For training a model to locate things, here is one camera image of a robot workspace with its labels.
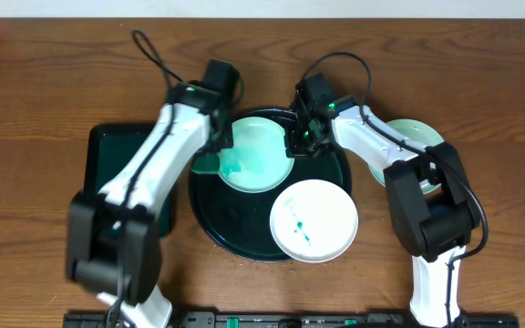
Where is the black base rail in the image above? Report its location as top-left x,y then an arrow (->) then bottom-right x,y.
61,310 -> 521,328

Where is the black rectangular water tray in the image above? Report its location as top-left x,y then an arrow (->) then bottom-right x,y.
82,122 -> 176,239

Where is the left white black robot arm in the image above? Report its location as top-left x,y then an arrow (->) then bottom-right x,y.
66,80 -> 237,327

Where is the green yellow scrub sponge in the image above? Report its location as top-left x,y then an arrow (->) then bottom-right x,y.
190,153 -> 221,175

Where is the mint green plate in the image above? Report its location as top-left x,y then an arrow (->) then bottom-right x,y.
218,117 -> 294,193
368,118 -> 445,194

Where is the round black serving tray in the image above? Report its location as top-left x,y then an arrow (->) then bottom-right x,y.
189,109 -> 351,261

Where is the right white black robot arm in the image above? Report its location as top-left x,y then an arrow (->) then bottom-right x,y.
285,97 -> 489,327

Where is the white plate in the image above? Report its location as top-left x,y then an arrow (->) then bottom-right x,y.
269,179 -> 359,263

